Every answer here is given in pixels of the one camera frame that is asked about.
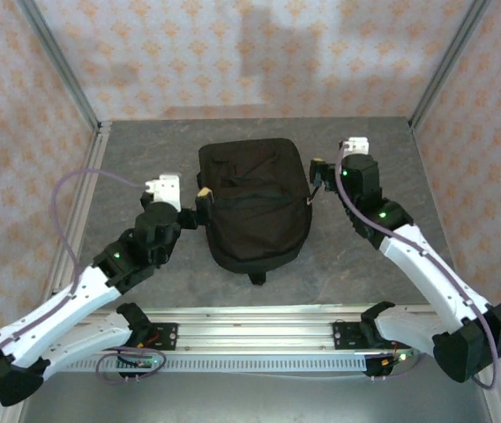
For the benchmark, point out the aluminium frame post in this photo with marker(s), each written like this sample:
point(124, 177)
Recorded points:
point(450, 59)
point(58, 59)

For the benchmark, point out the black backpack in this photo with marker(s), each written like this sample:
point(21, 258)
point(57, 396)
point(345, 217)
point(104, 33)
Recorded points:
point(255, 207)

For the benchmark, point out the aluminium side rail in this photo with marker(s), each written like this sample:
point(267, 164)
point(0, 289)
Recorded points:
point(86, 194)

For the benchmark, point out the aluminium frame leg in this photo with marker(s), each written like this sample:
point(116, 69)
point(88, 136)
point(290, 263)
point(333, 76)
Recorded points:
point(10, 415)
point(499, 405)

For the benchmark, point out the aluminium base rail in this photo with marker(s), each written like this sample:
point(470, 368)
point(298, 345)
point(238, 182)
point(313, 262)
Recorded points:
point(255, 328)

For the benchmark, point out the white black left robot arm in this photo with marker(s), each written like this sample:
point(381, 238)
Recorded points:
point(56, 313)

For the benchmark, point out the grey metal sheet panel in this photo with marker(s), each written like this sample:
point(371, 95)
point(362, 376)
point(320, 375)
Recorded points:
point(255, 396)

